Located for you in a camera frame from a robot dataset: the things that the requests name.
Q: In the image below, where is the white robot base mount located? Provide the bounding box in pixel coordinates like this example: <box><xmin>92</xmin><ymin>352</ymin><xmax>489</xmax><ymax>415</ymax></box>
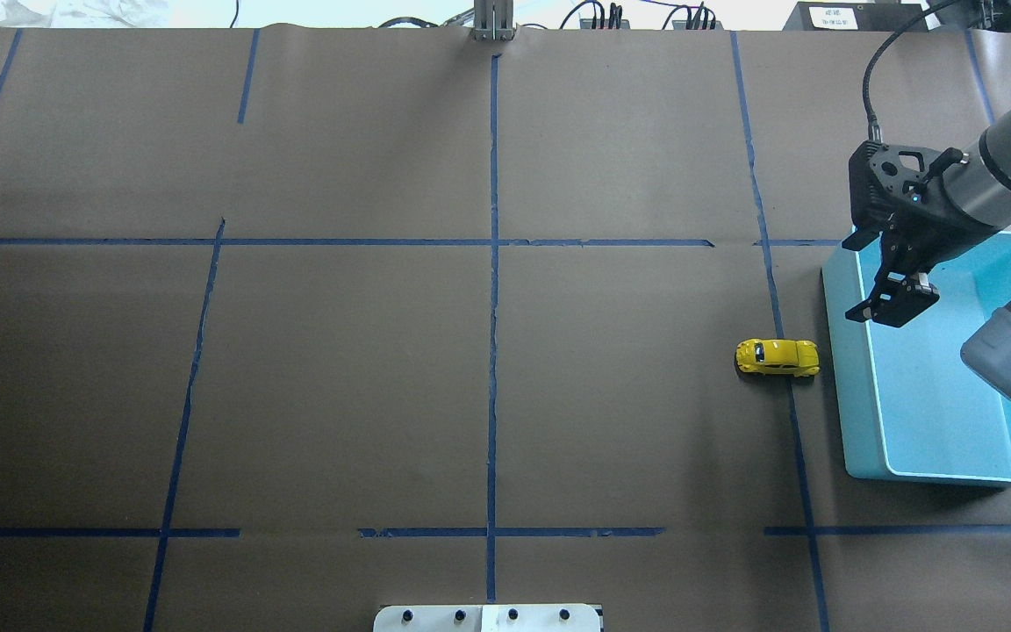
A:
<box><xmin>372</xmin><ymin>603</ymin><xmax>605</xmax><ymax>631</ymax></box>

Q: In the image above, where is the light blue plastic bin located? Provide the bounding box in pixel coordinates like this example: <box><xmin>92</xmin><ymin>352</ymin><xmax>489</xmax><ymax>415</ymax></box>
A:
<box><xmin>821</xmin><ymin>231</ymin><xmax>1011</xmax><ymax>487</ymax></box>

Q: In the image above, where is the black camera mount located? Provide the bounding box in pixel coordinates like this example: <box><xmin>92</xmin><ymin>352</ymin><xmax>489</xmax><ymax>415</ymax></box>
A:
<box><xmin>842</xmin><ymin>140</ymin><xmax>970</xmax><ymax>251</ymax></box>

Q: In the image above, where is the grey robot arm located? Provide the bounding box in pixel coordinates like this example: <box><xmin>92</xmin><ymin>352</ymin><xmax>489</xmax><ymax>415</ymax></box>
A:
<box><xmin>842</xmin><ymin>90</ymin><xmax>1011</xmax><ymax>401</ymax></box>

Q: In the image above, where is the aluminium frame post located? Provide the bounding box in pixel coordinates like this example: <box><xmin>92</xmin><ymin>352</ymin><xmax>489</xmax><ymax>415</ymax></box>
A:
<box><xmin>470</xmin><ymin>0</ymin><xmax>516</xmax><ymax>41</ymax></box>

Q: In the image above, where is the black box with label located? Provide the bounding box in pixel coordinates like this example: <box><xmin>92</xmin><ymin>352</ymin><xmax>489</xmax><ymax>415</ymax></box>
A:
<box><xmin>782</xmin><ymin>1</ymin><xmax>929</xmax><ymax>32</ymax></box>

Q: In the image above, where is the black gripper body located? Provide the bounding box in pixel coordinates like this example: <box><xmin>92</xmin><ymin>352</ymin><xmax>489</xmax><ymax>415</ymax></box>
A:
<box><xmin>878</xmin><ymin>189</ymin><xmax>1000</xmax><ymax>275</ymax></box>

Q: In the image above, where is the crumpled white cloth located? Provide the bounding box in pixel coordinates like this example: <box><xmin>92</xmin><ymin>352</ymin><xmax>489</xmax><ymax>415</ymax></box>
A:
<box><xmin>0</xmin><ymin>1</ymin><xmax>173</xmax><ymax>29</ymax></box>

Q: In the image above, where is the yellow beetle toy car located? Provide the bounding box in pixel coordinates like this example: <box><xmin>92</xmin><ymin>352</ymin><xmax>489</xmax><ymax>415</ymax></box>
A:
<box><xmin>735</xmin><ymin>339</ymin><xmax>820</xmax><ymax>377</ymax></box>

